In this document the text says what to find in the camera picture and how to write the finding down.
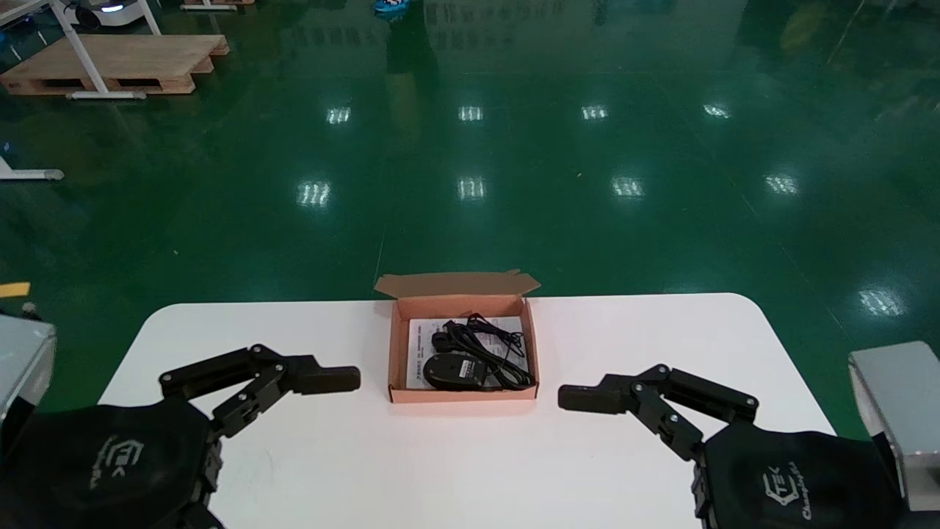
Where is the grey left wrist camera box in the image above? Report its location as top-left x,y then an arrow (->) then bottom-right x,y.
0,316 -> 58,442

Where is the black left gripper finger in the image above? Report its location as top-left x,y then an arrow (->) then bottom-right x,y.
159,343 -> 361,440

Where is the large wooden pallet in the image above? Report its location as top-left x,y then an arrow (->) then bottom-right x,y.
0,34 -> 230,96

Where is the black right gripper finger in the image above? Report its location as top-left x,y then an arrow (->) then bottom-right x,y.
557,364 -> 759,464

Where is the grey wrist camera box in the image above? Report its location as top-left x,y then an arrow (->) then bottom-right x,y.
847,340 -> 940,511
0,316 -> 58,442

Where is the open brown cardboard box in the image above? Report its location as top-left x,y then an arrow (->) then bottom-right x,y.
375,268 -> 542,403

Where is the white metal table foot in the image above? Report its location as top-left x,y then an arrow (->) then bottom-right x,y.
0,156 -> 65,181

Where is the white metal table frame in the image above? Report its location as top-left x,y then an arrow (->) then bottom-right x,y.
0,0 -> 162,100

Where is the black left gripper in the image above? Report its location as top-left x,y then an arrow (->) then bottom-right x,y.
0,400 -> 234,529

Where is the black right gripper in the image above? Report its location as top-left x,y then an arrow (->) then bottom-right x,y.
694,420 -> 904,529

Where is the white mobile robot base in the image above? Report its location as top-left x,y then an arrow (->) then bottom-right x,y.
66,0 -> 148,29

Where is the black wired computer mouse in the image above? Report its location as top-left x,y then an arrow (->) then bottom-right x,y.
424,314 -> 528,390

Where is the white printed instruction sheet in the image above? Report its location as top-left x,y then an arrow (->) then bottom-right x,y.
405,316 -> 529,388

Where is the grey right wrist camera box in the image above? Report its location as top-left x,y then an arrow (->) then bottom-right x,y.
847,340 -> 940,511

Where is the thick black cable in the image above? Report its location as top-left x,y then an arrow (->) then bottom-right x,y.
432,322 -> 535,390

